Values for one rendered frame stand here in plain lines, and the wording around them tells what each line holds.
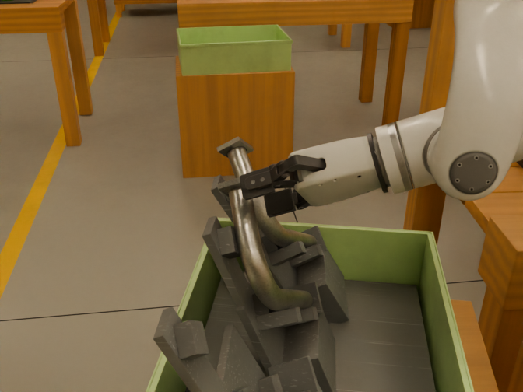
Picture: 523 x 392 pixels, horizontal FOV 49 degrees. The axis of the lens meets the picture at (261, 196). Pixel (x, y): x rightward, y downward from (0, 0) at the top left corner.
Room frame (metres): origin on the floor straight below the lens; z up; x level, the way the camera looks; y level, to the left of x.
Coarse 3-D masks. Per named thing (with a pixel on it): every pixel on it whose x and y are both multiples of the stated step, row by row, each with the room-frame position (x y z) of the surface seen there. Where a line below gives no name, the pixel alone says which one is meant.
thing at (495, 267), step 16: (496, 224) 1.03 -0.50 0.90; (512, 224) 1.03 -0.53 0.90; (496, 240) 1.01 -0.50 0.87; (512, 240) 0.97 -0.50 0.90; (496, 256) 1.00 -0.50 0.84; (512, 256) 0.94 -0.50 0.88; (480, 272) 1.05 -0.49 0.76; (496, 272) 0.99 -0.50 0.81; (512, 272) 0.93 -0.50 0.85; (496, 288) 0.97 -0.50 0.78; (512, 288) 0.93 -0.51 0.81; (512, 304) 0.93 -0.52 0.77
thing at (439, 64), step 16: (448, 0) 1.53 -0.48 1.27; (448, 16) 1.53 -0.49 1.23; (432, 32) 1.60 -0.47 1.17; (448, 32) 1.53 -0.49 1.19; (432, 48) 1.59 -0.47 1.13; (448, 48) 1.53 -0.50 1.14; (432, 64) 1.57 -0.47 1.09; (448, 64) 1.53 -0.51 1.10; (432, 80) 1.55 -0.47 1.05; (448, 80) 1.53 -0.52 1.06; (432, 96) 1.53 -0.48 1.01
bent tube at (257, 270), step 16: (224, 192) 0.66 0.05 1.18; (240, 192) 0.65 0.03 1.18; (240, 208) 0.63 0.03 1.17; (240, 224) 0.62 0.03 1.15; (256, 224) 0.62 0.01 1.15; (240, 240) 0.60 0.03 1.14; (256, 240) 0.60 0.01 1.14; (240, 256) 0.60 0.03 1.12; (256, 256) 0.59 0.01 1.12; (256, 272) 0.58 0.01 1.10; (256, 288) 0.58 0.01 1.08; (272, 288) 0.58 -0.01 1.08; (272, 304) 0.59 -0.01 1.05; (288, 304) 0.61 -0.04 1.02; (304, 304) 0.68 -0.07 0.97
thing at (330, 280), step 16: (224, 208) 0.76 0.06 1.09; (272, 272) 0.75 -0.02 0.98; (288, 272) 0.81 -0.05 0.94; (304, 272) 0.84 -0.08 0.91; (320, 272) 0.82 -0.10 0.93; (336, 272) 0.87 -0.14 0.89; (320, 288) 0.78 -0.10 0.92; (336, 288) 0.82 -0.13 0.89; (336, 304) 0.78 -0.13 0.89; (336, 320) 0.78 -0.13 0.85
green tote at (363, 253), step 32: (224, 224) 0.94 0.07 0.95; (288, 224) 0.93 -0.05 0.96; (320, 224) 0.93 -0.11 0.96; (352, 256) 0.91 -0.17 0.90; (384, 256) 0.90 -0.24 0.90; (416, 256) 0.90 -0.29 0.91; (192, 288) 0.73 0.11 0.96; (448, 320) 0.66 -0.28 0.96; (448, 352) 0.62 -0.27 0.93; (160, 384) 0.54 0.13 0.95; (448, 384) 0.59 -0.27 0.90
